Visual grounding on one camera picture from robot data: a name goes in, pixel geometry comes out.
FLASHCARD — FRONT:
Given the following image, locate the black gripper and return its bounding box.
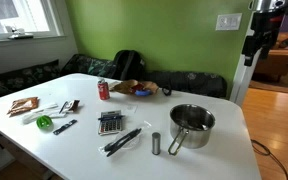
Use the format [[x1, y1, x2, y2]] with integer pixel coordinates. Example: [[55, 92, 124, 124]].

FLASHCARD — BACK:
[[241, 11, 285, 67]]

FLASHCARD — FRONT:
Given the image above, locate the brown leather sofa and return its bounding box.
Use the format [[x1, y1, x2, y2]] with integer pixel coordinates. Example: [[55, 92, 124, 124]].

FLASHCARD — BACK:
[[253, 31, 288, 83]]

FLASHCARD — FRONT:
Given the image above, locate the black backpack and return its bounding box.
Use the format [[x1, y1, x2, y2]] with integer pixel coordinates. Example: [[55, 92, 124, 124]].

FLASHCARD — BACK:
[[111, 49, 147, 82]]

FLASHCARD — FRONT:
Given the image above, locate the silver metal cylinder shaker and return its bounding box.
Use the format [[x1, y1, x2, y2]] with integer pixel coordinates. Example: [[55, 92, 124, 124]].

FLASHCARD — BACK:
[[151, 131, 162, 156]]

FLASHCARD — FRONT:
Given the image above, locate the clear plastic bag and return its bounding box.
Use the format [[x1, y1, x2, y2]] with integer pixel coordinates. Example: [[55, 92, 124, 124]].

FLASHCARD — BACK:
[[98, 120, 153, 158]]

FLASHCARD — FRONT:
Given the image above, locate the red soda can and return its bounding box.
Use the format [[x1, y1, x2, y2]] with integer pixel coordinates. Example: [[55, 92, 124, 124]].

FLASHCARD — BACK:
[[96, 78, 111, 101]]

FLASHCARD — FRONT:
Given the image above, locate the blue pen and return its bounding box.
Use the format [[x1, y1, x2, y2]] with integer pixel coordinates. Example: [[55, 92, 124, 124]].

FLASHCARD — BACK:
[[97, 114, 126, 121]]

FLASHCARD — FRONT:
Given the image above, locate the grey desk calculator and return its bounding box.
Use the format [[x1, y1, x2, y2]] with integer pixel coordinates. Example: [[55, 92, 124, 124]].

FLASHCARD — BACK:
[[97, 109, 125, 136]]

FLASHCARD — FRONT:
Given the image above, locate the green patterned dark cushion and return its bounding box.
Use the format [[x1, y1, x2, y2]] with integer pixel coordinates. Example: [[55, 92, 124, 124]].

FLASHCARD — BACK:
[[60, 53, 117, 80]]

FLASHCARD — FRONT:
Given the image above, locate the small brown white packet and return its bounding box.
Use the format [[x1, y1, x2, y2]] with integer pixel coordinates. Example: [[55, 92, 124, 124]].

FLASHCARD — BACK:
[[58, 98, 81, 115]]

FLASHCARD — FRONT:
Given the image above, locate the black flat strip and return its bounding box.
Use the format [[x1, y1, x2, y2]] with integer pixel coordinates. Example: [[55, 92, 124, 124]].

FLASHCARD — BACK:
[[52, 119, 79, 136]]

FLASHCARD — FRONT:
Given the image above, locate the green round plastic toy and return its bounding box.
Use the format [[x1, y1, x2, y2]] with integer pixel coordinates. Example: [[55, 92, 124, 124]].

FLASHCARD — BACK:
[[35, 114, 54, 131]]

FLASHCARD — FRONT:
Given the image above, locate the white wrapped utensil packet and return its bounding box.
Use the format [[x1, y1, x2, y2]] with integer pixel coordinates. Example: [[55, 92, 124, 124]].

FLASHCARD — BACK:
[[21, 102, 69, 125]]

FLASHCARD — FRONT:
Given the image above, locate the small white windowsill device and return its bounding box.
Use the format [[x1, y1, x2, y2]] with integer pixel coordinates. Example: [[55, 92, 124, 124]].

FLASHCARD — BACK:
[[6, 25, 35, 41]]

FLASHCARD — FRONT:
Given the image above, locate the dark floral bench cushion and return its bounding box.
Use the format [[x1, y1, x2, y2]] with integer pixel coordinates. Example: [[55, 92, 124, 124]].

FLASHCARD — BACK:
[[0, 59, 61, 103]]

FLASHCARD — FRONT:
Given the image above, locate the white framed window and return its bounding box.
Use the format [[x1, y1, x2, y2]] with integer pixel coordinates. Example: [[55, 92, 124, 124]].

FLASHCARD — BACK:
[[0, 0, 66, 43]]

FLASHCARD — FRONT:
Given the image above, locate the brown snack packet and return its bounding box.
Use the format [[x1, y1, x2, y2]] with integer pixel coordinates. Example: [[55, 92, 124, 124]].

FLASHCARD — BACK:
[[6, 96, 40, 117]]

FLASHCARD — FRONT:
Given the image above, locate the white light switch plate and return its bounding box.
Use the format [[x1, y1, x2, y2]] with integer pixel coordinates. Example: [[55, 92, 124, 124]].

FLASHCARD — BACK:
[[215, 12, 244, 32]]

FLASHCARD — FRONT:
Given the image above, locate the black floor cable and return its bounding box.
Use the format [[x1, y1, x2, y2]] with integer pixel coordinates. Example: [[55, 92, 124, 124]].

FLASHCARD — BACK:
[[250, 138, 288, 180]]

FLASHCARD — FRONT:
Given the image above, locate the black ring clip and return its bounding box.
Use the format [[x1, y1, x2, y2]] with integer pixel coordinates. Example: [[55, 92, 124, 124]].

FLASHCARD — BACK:
[[161, 85, 173, 97]]

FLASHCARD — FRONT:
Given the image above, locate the silver pot with handle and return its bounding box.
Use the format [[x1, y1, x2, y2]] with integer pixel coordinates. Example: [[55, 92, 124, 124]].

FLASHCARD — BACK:
[[167, 103, 217, 157]]

